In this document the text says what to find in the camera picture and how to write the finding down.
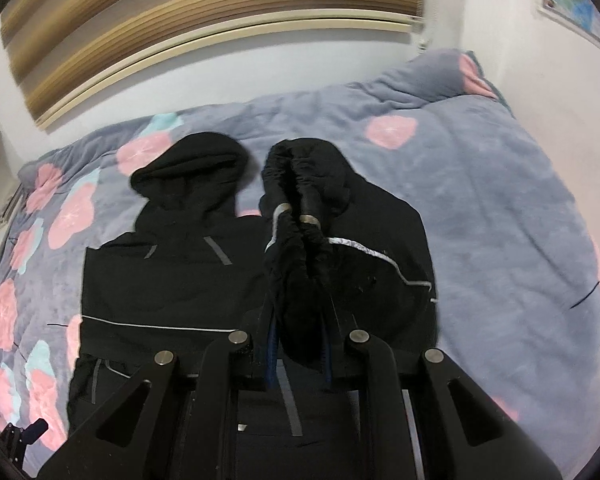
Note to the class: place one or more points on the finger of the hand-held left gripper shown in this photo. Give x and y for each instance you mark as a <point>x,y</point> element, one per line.
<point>35,428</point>

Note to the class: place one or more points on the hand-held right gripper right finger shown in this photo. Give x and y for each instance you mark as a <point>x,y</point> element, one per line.
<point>327,360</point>

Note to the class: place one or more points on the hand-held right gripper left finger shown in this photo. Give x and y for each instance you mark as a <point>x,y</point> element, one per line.
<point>271,360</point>

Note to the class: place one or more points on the black hooded jacket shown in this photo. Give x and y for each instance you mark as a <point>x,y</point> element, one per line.
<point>180,285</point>

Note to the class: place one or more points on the grey floral blanket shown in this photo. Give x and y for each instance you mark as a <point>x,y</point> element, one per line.
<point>480,210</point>

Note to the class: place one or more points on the stack of papers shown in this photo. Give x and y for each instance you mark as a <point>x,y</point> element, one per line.
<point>7,207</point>

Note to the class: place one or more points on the striped window blind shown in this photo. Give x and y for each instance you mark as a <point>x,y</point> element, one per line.
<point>180,10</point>

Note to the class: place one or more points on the wall map poster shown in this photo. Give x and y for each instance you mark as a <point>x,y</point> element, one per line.
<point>575,5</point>

